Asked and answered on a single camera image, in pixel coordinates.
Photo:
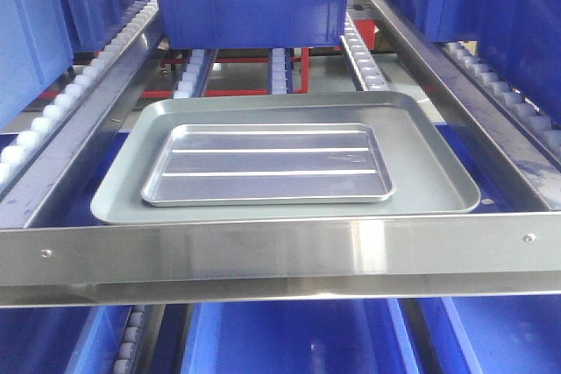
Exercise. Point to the blue bin lower right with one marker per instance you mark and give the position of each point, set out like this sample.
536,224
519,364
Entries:
516,334

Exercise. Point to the middle white roller track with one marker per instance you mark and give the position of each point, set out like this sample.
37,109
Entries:
279,74

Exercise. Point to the large grey flat tray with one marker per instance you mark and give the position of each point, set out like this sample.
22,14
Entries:
427,176

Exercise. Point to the blue bin right shelf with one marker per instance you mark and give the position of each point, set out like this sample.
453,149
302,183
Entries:
518,39

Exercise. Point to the far left roller track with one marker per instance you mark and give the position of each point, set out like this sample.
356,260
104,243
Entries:
42,127

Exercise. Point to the ribbed silver metal tray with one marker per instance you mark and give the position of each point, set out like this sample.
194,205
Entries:
268,163

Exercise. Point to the large blue bin left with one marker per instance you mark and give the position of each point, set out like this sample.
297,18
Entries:
35,51

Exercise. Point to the left white roller track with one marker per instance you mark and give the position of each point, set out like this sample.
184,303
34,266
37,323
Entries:
195,74

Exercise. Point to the far right roller track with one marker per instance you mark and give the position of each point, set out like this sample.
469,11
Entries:
522,110

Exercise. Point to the red metal frame cart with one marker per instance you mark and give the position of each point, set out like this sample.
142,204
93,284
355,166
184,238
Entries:
244,73

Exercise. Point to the right steel lane divider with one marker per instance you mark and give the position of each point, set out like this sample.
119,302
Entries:
525,175

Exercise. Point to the lower white roller track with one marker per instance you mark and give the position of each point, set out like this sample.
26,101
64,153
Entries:
130,341

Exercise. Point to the blue bin lower centre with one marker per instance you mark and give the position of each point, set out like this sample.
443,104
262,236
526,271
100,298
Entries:
299,336

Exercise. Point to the blue bin lower left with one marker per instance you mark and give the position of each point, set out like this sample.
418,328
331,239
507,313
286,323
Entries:
61,339

